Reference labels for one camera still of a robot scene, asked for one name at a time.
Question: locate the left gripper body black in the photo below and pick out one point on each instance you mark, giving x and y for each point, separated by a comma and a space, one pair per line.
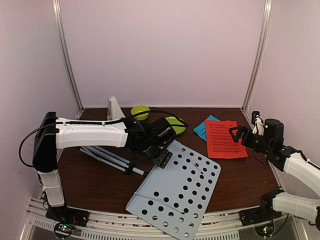
150, 152

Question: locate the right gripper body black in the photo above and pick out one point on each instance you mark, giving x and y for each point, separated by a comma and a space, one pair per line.
263, 144

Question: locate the red sheet music paper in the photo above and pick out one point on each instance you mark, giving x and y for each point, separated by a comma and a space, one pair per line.
220, 144

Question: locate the white perforated music stand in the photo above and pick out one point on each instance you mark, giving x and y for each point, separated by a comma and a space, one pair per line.
174, 199

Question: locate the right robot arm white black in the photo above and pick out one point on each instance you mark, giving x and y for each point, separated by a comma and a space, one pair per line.
295, 163

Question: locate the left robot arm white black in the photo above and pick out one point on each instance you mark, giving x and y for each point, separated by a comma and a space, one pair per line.
61, 133

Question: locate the green plastic plate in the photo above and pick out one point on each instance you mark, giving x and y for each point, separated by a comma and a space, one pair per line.
177, 126

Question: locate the green plastic bowl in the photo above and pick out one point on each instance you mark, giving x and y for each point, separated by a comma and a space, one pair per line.
140, 112

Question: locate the blue sheet music paper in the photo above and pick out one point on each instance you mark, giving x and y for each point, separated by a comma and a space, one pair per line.
200, 130

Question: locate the grey metronome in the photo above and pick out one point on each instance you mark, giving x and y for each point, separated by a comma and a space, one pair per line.
114, 111

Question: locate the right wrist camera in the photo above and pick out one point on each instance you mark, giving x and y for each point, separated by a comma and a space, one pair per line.
258, 123

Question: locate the right aluminium frame post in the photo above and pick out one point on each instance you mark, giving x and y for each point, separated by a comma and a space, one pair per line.
260, 52

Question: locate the aluminium frame post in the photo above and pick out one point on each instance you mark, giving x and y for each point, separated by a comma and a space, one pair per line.
56, 5
260, 52

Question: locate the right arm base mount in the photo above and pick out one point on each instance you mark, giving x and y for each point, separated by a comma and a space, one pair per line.
263, 221

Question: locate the aluminium front rail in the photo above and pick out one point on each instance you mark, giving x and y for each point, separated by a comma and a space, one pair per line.
99, 225

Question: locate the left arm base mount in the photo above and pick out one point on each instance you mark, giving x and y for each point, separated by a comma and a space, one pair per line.
67, 219

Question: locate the left aluminium frame post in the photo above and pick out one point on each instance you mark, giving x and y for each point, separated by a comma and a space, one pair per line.
56, 5

